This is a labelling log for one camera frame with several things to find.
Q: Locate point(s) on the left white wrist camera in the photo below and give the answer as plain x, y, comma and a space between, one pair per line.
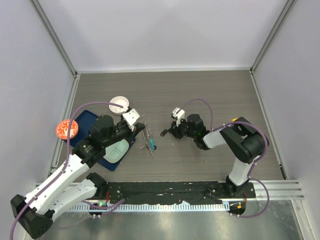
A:
131, 117

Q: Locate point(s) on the white slotted cable duct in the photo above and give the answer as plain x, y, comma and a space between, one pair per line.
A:
183, 207

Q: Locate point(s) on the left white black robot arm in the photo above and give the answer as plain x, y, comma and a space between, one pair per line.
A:
37, 210

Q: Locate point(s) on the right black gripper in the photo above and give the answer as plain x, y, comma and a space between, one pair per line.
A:
175, 130

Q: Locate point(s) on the pale green divided plate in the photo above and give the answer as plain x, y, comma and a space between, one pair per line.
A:
116, 151

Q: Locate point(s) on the white round bowl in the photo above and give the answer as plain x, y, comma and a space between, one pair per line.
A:
122, 104

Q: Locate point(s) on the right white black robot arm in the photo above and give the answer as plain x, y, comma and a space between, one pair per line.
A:
246, 143

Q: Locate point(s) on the blue keyring with keys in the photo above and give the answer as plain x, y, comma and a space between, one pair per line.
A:
148, 139

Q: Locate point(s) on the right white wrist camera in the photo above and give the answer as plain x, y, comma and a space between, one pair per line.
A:
178, 114

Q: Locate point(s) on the aluminium frame rail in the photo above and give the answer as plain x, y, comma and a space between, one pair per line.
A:
280, 190

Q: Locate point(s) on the black tagged key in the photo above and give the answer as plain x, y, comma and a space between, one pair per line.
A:
165, 131

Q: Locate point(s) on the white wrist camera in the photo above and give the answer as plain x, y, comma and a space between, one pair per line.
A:
131, 117
178, 114

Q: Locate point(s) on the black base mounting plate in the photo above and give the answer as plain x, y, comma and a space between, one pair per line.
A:
175, 192

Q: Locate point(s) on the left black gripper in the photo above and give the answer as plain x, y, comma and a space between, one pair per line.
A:
137, 128

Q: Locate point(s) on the dark blue tray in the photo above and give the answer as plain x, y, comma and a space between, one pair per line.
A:
85, 121

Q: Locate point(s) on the orange patterned bowl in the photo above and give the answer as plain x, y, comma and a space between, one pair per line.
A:
62, 128

